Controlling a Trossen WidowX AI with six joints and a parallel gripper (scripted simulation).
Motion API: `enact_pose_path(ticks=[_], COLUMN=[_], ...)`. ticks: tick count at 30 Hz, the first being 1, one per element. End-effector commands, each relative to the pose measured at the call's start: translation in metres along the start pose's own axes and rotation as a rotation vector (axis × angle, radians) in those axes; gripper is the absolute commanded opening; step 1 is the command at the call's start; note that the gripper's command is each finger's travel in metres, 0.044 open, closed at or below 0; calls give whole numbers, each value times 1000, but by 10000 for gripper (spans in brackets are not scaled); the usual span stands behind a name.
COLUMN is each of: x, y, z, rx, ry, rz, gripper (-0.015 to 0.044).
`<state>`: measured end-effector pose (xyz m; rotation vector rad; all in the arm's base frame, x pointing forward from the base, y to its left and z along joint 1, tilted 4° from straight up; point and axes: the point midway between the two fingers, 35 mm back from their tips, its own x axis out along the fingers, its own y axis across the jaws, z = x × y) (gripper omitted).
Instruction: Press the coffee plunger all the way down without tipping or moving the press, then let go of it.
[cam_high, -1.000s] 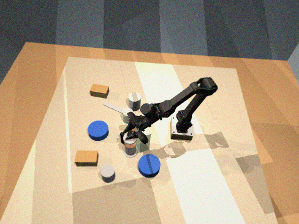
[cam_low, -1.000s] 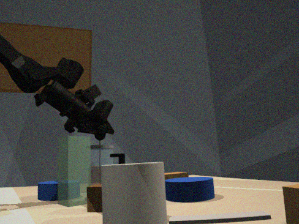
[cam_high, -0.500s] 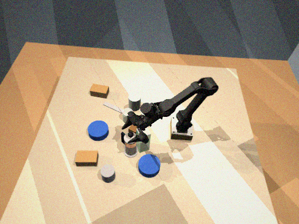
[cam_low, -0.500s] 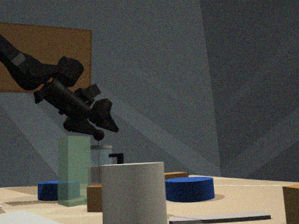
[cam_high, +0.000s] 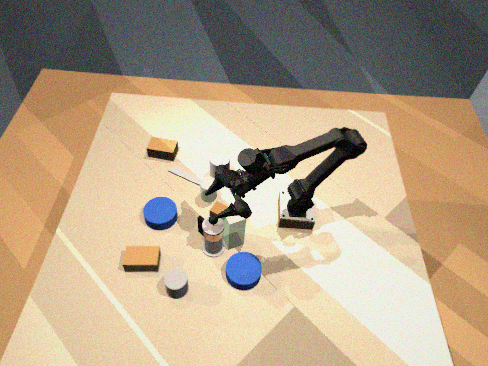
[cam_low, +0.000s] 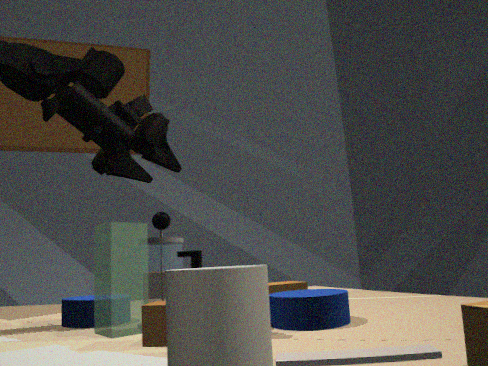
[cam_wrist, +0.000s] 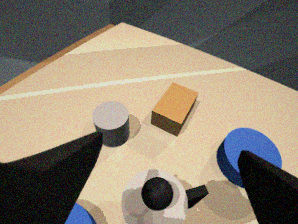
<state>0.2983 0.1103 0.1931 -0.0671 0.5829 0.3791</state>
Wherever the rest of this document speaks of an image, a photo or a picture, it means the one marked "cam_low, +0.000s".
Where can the dark blue short cylinder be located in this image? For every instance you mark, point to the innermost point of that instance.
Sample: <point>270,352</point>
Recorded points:
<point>309,309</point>
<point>78,312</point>

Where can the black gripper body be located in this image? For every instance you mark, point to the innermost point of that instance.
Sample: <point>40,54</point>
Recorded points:
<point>113,135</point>

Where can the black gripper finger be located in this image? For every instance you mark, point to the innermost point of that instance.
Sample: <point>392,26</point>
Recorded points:
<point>127,167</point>
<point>162,155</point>

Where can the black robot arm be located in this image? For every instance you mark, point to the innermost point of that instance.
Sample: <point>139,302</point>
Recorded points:
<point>35,74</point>

